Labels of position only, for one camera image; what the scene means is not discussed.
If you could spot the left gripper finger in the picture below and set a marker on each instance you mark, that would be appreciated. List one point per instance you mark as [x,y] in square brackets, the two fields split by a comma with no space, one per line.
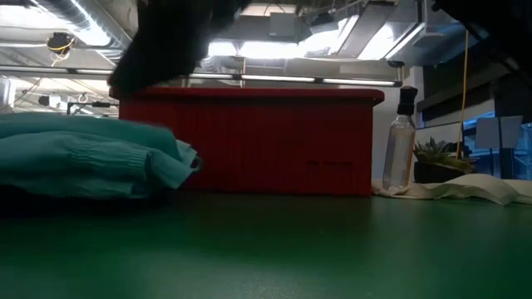
[158,70]

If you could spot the light blue garment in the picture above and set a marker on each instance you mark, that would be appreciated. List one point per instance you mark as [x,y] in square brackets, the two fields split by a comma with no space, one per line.
[83,162]

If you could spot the black garment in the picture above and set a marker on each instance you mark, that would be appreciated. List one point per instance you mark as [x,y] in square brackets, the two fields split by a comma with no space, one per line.
[62,203]

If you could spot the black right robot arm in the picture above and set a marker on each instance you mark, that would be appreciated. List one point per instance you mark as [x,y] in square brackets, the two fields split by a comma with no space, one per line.
[498,29]

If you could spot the red plastic laundry bin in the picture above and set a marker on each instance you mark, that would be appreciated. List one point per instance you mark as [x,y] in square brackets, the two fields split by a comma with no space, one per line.
[270,141]

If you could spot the clear spray bottle black top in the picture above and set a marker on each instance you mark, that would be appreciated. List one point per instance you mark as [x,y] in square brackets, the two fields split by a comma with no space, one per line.
[399,145]

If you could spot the small potted succulent plant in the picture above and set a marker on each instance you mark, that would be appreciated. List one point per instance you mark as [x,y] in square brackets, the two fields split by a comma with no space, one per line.
[436,164]

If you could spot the pale rectangular panel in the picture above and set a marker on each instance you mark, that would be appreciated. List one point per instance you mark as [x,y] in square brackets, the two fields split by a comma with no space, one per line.
[498,133]

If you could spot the white canvas tote bag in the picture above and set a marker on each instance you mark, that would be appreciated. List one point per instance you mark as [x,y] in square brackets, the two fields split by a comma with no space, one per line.
[478,187]

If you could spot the silver ventilation duct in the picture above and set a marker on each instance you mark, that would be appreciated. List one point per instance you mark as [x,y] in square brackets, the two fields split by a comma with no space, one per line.
[95,25]

